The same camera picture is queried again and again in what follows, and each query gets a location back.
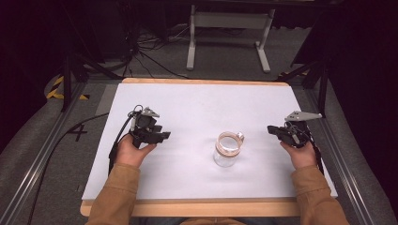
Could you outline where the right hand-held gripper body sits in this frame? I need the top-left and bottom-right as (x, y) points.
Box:
(277, 111), (323, 149)

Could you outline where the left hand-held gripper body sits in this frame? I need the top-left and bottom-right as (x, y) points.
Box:
(127, 105), (163, 149)

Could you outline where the person's right hand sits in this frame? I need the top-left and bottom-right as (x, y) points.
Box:
(280, 141), (317, 171)

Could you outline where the person's left hand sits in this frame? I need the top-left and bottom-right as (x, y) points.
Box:
(115, 134), (158, 169)

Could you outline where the white paper sheet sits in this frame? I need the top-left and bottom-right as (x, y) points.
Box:
(82, 82), (339, 202)

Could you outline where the clear glass jar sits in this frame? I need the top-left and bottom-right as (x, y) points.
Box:
(213, 130), (245, 168)

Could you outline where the black tripod stand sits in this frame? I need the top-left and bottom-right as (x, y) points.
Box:
(60, 3), (123, 113)
(275, 59), (329, 118)

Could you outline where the yellow black floor tape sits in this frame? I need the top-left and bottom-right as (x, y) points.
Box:
(46, 76), (90, 101)

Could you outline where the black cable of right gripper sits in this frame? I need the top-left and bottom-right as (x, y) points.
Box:
(304, 125), (325, 175)

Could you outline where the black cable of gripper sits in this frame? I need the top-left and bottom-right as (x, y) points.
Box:
(304, 125), (325, 175)
(26, 112), (139, 225)

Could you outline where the bundle of black floor cables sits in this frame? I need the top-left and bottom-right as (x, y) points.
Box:
(118, 6), (191, 80)

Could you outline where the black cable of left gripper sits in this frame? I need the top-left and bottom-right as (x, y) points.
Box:
(26, 112), (139, 225)

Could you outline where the grey metal table frame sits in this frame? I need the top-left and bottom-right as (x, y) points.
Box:
(186, 4), (276, 74)

